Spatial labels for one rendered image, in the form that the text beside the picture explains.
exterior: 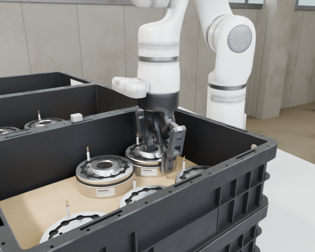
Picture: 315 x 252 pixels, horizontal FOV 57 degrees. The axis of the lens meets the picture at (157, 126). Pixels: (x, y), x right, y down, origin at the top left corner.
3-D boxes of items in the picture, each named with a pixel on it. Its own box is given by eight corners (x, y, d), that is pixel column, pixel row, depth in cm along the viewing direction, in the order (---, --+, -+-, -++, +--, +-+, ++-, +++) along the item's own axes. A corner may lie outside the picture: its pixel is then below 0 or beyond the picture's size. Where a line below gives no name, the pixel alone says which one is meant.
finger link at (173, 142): (170, 126, 48) (163, 153, 52) (176, 132, 47) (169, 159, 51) (183, 123, 50) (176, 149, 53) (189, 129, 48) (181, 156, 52)
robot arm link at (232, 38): (262, 15, 61) (254, 93, 68) (239, 13, 70) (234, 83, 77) (222, 17, 59) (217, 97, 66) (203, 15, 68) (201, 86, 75)
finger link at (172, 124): (160, 115, 51) (158, 126, 52) (175, 131, 48) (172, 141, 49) (172, 113, 52) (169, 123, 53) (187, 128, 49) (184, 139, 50)
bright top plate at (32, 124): (59, 117, 81) (58, 115, 81) (72, 127, 73) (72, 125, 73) (20, 124, 75) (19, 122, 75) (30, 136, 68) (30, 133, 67)
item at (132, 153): (158, 140, 65) (158, 137, 65) (185, 156, 57) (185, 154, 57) (117, 150, 60) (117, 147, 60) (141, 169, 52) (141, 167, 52)
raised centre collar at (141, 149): (154, 144, 62) (154, 141, 62) (167, 152, 58) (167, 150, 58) (134, 149, 59) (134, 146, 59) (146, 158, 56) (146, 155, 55)
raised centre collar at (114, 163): (108, 159, 55) (108, 156, 55) (124, 167, 52) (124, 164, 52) (85, 167, 52) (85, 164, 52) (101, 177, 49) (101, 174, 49)
